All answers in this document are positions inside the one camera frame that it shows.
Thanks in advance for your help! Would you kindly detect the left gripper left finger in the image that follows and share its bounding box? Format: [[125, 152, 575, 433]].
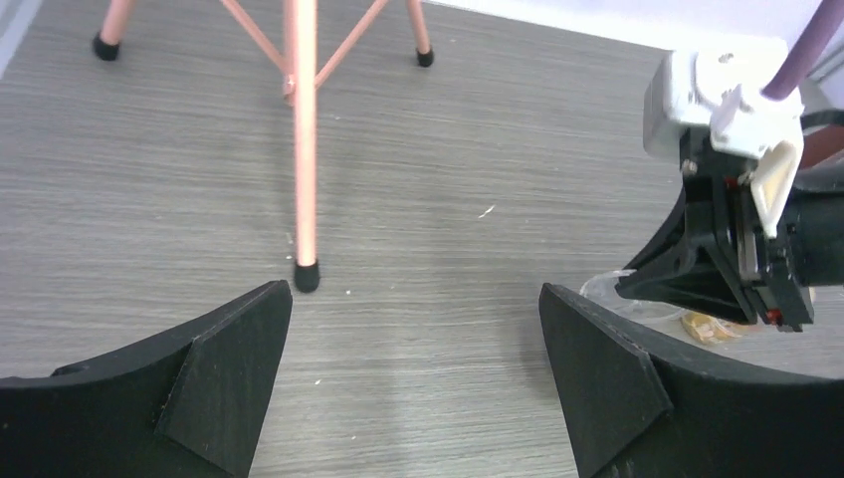
[[1, 280, 293, 477]]

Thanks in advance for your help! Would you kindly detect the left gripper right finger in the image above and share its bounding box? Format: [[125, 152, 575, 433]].
[[538, 284, 843, 477]]

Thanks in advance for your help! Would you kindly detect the brown wooden metronome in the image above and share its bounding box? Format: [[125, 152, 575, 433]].
[[799, 125, 844, 169]]

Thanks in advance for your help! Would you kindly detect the pink music stand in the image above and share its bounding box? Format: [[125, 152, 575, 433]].
[[92, 0, 434, 293]]

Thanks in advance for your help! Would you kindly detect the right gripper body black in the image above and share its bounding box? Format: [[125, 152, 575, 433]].
[[680, 128, 843, 331]]

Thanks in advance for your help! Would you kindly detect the clear pill bottle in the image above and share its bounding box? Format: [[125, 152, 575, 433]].
[[579, 270, 755, 347]]

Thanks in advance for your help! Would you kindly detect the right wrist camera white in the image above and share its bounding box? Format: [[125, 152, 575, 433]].
[[642, 39, 804, 239]]

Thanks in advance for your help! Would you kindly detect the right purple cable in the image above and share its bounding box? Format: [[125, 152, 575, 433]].
[[761, 0, 844, 102]]

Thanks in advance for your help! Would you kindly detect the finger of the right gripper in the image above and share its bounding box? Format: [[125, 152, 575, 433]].
[[615, 191, 758, 325]]

